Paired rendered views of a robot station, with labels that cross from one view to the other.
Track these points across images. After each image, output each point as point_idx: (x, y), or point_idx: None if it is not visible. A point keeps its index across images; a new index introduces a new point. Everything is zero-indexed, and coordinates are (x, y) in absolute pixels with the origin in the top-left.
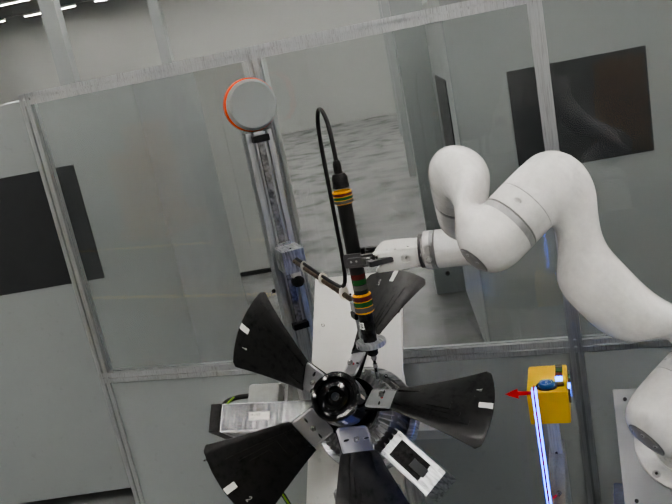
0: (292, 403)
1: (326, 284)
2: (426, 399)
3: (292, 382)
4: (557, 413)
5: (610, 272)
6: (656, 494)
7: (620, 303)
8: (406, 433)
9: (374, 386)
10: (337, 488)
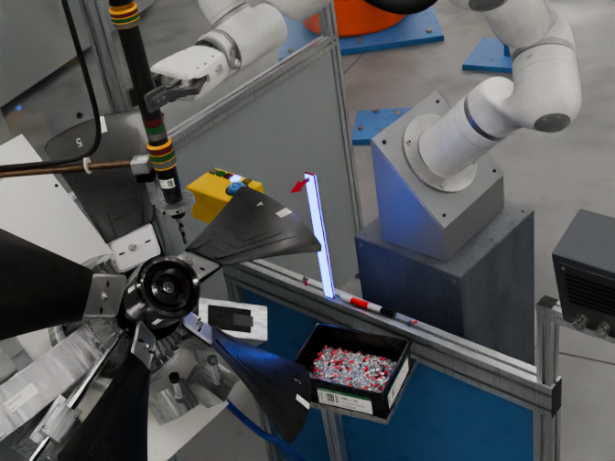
0: (54, 352)
1: (22, 173)
2: (235, 238)
3: (65, 317)
4: None
5: None
6: (449, 202)
7: (544, 9)
8: None
9: None
10: (241, 378)
